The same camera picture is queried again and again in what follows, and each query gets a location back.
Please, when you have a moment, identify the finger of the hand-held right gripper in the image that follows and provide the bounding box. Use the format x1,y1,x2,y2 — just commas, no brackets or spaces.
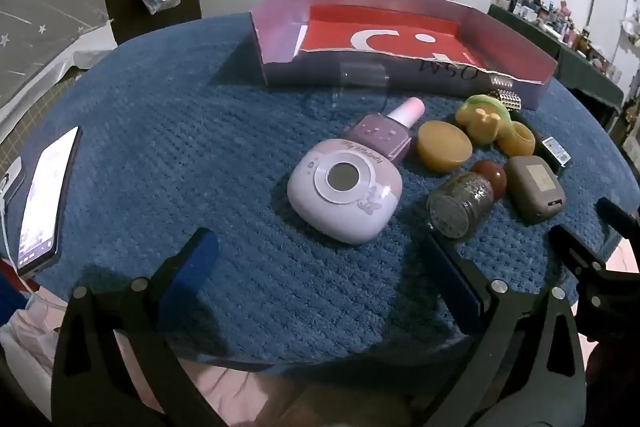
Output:
596,197,640,240
550,224,640,333

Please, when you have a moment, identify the silver bead cube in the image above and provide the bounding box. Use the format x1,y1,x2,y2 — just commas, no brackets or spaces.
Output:
487,77,523,110

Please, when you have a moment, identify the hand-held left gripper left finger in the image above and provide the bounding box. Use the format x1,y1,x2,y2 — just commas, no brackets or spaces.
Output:
50,227,236,427

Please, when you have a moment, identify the table with dark green cloth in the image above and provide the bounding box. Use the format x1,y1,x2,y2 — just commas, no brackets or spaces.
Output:
487,4,626,108

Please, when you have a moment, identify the purple nail polish bottle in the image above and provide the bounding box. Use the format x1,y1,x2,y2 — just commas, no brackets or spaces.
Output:
347,97,426,165

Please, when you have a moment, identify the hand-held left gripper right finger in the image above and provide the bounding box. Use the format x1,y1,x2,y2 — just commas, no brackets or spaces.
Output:
422,232,588,427

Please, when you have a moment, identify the pink bedsheet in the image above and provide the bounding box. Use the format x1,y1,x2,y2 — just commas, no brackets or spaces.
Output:
0,287,306,427

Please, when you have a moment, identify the amber round lid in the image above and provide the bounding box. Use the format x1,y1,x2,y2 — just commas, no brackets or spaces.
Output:
417,120,473,172

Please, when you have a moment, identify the row of small bottles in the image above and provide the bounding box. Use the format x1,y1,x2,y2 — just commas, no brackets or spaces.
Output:
492,0,640,72

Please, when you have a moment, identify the amber ring-shaped jar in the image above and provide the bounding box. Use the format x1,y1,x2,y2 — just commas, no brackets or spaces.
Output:
495,119,537,158

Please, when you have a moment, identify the smartphone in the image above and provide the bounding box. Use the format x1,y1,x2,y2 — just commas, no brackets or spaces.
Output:
17,126,82,273

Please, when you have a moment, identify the green-hooded bear figurine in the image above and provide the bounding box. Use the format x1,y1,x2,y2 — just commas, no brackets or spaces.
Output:
455,94,513,146

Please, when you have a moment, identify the dark red ball trinket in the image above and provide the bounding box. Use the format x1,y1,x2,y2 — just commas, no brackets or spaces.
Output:
426,159,508,240

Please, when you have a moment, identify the clear plastic cup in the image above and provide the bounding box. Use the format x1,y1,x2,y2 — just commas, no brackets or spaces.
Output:
305,61,391,118

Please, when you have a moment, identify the pink cardboard box red inside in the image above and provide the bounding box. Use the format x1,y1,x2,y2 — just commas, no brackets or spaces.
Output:
249,0,558,110

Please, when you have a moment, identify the taupe small case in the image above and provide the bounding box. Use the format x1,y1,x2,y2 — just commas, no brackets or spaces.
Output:
504,155,567,224

